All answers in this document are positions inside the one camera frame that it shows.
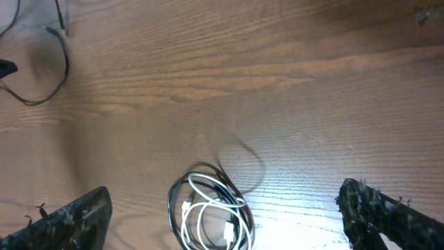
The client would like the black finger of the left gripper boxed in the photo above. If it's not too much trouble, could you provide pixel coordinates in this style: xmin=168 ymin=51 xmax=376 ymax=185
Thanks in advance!
xmin=0 ymin=59 xmax=18 ymax=78

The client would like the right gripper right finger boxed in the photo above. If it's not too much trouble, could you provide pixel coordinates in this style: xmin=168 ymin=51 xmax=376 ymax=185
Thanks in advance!
xmin=336 ymin=178 xmax=443 ymax=249

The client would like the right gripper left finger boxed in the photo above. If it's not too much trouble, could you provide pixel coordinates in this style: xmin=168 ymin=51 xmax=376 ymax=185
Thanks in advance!
xmin=1 ymin=186 xmax=112 ymax=250

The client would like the long black cable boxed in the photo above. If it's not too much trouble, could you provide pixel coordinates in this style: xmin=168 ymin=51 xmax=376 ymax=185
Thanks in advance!
xmin=0 ymin=0 xmax=70 ymax=107

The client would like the white USB cable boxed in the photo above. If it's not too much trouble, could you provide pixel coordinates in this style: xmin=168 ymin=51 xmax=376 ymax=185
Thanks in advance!
xmin=179 ymin=172 xmax=253 ymax=250

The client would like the black USB cable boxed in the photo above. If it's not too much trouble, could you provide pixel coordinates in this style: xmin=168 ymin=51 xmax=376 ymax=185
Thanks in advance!
xmin=166 ymin=161 xmax=266 ymax=250

